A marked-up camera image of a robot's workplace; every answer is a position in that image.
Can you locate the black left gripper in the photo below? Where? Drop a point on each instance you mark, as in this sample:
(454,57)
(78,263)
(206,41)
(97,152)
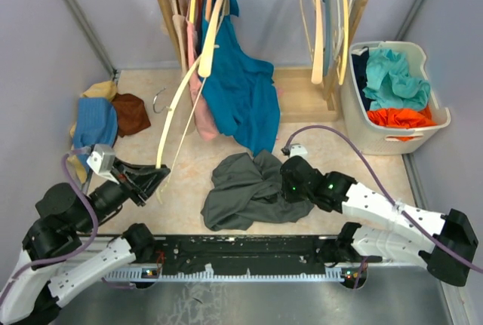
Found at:
(146,179)

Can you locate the cream wooden hanger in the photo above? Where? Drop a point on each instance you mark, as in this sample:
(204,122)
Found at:
(171,109)
(316,48)
(215,11)

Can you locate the dark grey t-shirt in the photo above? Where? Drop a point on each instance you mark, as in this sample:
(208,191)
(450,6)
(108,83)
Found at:
(248,190)

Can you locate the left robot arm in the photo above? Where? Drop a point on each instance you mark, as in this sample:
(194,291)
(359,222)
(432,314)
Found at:
(69,221)

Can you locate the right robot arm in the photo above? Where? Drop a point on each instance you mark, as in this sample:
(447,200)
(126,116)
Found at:
(443,244)

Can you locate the pink hanging t-shirt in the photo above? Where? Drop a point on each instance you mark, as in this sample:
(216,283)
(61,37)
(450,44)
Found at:
(204,120)

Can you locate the teal blue hanging t-shirt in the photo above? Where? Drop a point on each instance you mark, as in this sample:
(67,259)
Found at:
(240,91)

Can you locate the beige hanging t-shirt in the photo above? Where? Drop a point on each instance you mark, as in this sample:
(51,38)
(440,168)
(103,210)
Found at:
(178,20)

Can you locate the yellow cream hanger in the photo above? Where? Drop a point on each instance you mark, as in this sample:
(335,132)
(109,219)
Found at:
(343,54)

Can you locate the brown folded cloth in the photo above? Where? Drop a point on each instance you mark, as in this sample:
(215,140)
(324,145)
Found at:
(131,113)

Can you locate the blue folded cloth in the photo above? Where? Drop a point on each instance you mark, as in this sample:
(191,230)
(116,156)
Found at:
(96,123)

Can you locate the yellow cloth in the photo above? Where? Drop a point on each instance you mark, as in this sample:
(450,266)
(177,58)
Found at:
(106,90)

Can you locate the wooden clothes rack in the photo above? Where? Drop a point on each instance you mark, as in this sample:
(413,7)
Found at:
(301,101)

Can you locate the navy garment in basket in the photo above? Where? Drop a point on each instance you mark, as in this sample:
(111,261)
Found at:
(359,63)

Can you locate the orange garment in basket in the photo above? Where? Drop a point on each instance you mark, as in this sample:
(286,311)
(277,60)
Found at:
(403,118)

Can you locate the turquoise garment in basket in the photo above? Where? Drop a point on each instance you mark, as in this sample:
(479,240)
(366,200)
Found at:
(390,85)

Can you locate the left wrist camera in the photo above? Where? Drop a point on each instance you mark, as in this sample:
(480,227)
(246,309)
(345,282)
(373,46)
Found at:
(101,160)

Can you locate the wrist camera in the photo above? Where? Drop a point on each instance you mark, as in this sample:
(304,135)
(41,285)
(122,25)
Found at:
(296,149)
(101,160)

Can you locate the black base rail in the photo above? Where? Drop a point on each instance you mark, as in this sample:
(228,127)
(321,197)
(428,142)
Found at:
(249,254)

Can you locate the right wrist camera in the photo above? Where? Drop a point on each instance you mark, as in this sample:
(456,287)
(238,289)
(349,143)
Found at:
(296,149)

